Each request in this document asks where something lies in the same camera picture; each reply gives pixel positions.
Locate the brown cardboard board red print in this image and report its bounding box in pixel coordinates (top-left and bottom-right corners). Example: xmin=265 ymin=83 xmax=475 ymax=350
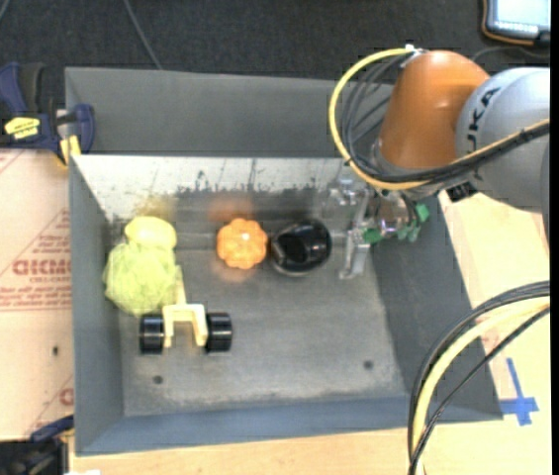
xmin=0 ymin=146 xmax=75 ymax=444

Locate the black cylinder on white bracket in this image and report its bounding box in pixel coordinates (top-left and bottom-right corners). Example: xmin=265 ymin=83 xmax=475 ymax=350
xmin=445 ymin=180 xmax=477 ymax=203

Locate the light green mesh pouf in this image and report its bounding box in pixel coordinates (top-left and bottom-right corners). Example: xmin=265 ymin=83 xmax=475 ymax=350
xmin=102 ymin=240 xmax=184 ymax=317

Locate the grey metal bin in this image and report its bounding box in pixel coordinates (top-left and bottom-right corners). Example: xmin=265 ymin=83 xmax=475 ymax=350
xmin=63 ymin=65 xmax=504 ymax=457

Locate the orange bumpy ball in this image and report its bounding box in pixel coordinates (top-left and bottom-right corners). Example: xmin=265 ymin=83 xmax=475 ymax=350
xmin=216 ymin=217 xmax=270 ymax=271

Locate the cream toy with black wheels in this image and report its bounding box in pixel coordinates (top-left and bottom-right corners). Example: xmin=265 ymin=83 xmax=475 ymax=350
xmin=138 ymin=265 xmax=234 ymax=356

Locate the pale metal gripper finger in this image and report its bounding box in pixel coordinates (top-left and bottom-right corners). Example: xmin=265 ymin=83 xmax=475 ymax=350
xmin=338 ymin=221 xmax=373 ymax=281
xmin=328 ymin=175 xmax=372 ymax=212

